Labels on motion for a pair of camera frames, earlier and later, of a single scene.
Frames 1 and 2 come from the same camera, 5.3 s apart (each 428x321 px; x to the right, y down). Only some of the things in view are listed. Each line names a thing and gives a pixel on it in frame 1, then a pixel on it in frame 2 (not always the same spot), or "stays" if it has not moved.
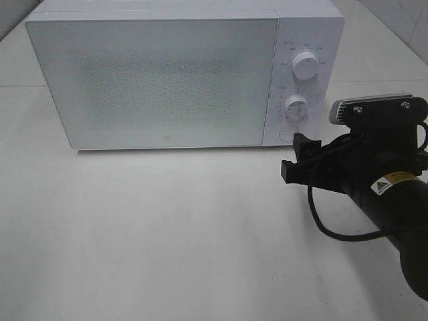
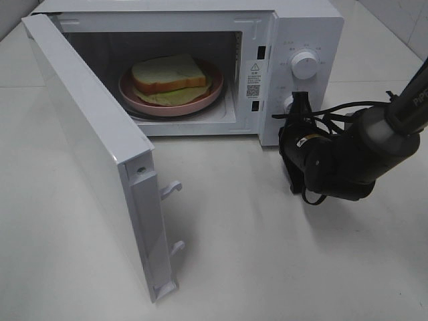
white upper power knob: x=305 y=65 stays
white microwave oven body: x=144 y=74 stays
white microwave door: x=158 y=83 → x=120 y=162
